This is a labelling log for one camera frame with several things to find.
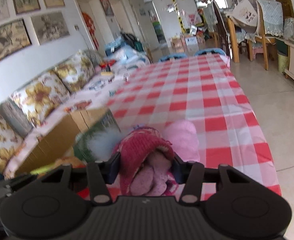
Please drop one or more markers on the floral cushion sofa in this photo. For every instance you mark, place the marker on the floral cushion sofa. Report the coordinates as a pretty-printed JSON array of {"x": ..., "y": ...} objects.
[{"x": 33, "y": 110}]

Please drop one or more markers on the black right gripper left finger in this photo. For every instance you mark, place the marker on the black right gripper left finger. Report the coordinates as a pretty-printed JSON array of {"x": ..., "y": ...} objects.
[{"x": 99, "y": 175}]

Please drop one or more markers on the wooden dining chair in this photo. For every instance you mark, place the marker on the wooden dining chair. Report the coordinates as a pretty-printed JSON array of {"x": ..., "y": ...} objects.
[{"x": 269, "y": 26}]

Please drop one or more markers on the red white checkered tablecloth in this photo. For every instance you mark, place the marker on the red white checkered tablecloth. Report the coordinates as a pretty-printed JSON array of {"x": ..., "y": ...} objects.
[{"x": 204, "y": 91}]

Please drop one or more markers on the light blue fluffy plush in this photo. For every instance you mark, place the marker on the light blue fluffy plush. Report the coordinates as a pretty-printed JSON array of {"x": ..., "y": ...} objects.
[{"x": 101, "y": 144}]

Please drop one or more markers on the blue chair back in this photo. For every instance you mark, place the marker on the blue chair back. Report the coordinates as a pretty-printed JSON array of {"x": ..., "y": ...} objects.
[{"x": 210, "y": 51}]

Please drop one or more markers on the black framed wall picture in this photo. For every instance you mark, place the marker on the black framed wall picture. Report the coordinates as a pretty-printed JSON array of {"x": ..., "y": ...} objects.
[{"x": 13, "y": 38}]

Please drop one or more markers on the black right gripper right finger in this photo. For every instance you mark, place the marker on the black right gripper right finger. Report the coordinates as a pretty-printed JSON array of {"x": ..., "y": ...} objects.
[{"x": 191, "y": 174}]

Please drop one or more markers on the green waste bin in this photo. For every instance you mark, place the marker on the green waste bin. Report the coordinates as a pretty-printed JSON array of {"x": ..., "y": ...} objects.
[{"x": 283, "y": 62}]

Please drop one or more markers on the grey sketch wall picture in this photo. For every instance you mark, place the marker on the grey sketch wall picture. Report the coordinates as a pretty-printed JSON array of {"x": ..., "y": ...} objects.
[{"x": 49, "y": 27}]

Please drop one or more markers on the green printed cardboard box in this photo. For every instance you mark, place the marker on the green printed cardboard box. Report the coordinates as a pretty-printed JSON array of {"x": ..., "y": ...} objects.
[{"x": 61, "y": 138}]

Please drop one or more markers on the cartoon print sofa sheet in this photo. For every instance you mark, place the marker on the cartoon print sofa sheet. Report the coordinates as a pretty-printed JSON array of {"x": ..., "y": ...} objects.
[{"x": 103, "y": 85}]

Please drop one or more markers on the yellow-green plush toy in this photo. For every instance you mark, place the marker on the yellow-green plush toy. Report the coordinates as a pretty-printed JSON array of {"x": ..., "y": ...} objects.
[{"x": 73, "y": 161}]

